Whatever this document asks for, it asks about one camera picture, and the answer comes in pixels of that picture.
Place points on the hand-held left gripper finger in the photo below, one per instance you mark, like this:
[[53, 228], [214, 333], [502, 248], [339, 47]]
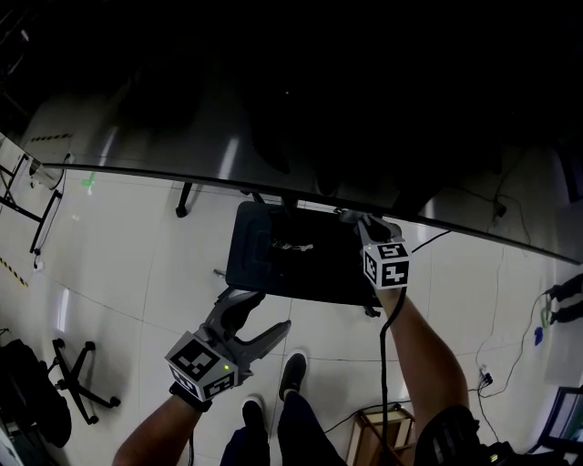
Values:
[[268, 343], [228, 311]]

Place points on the black mesh office chair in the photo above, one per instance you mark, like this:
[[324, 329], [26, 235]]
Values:
[[32, 400]]

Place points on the person's shoe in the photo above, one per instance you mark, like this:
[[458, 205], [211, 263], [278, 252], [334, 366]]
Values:
[[293, 375], [252, 416]]

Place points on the person's left shoe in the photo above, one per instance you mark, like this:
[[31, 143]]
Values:
[[252, 416]]

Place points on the person's leg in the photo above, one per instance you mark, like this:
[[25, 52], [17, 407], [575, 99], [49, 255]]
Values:
[[246, 448], [305, 432]]

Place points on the person's left leg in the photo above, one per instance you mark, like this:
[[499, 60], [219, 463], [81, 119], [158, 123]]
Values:
[[246, 448]]

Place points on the small gray metal piece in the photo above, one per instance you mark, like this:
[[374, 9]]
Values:
[[219, 273]]

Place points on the blue floor rag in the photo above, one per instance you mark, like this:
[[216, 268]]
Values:
[[539, 336]]

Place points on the small lit monitor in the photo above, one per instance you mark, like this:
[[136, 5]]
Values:
[[567, 418]]

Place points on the person's right forearm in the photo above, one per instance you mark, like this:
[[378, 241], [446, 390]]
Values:
[[428, 355]]

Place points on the pale crumpled scrap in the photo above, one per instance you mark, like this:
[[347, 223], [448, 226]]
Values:
[[291, 246]]

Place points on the small white power adapter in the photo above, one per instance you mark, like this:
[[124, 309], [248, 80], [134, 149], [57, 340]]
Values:
[[38, 266]]

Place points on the black TV stand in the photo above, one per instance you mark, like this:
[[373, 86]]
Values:
[[309, 273]]

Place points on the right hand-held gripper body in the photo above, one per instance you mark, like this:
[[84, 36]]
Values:
[[387, 266]]

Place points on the person's right shoe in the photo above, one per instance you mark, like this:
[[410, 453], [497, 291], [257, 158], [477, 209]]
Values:
[[293, 375]]

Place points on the person's right leg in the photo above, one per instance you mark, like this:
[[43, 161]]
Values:
[[305, 432]]

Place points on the black metal frame cart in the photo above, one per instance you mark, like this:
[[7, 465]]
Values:
[[45, 223]]

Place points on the large black TV screen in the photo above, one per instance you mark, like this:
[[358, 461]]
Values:
[[291, 91]]

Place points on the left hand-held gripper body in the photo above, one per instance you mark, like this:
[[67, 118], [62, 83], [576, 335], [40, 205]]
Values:
[[200, 364]]

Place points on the wooden stool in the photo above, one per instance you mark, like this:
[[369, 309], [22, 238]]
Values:
[[401, 432]]

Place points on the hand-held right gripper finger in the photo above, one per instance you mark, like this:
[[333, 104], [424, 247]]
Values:
[[387, 229], [364, 232]]

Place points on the white power strip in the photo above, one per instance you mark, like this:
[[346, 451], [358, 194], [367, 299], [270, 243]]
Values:
[[485, 375]]

